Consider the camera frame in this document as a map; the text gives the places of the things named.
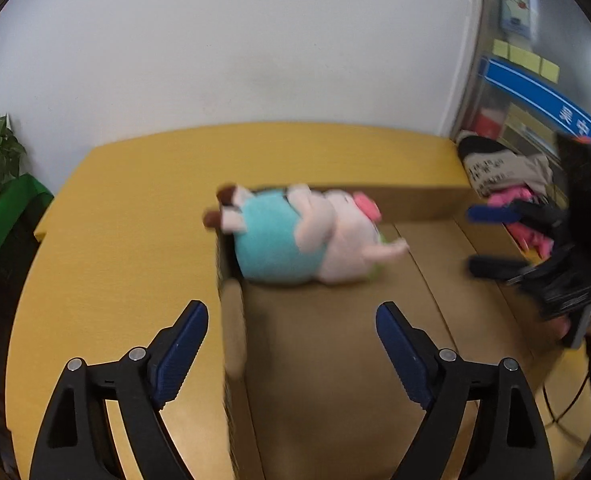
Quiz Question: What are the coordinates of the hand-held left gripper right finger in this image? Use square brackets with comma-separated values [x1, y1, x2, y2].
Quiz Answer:
[375, 301, 556, 480]

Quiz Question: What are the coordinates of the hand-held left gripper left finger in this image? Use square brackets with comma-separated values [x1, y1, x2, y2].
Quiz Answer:
[30, 300, 209, 480]

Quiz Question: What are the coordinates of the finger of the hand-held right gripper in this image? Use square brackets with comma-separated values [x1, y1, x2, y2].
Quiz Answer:
[467, 254, 539, 283]
[467, 203, 566, 233]

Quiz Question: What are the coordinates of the long cardboard box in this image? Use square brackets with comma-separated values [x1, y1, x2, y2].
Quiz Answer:
[215, 183, 583, 480]

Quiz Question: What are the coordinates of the pink cloth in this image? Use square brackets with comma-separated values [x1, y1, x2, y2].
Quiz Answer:
[486, 186, 557, 261]

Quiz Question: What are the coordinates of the white and black cloth bag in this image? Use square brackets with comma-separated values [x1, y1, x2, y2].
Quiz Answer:
[456, 130, 556, 198]

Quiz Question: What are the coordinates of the blue sign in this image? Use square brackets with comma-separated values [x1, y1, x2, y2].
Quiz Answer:
[480, 55, 591, 156]

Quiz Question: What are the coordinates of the pink and teal plush toy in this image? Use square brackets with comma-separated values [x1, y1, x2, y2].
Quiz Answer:
[202, 183, 410, 287]

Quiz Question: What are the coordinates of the thin black cable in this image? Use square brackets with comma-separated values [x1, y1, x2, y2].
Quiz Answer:
[543, 372, 591, 443]

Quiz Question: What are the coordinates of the cartoon wall poster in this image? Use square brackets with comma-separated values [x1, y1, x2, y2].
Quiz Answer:
[499, 0, 534, 41]

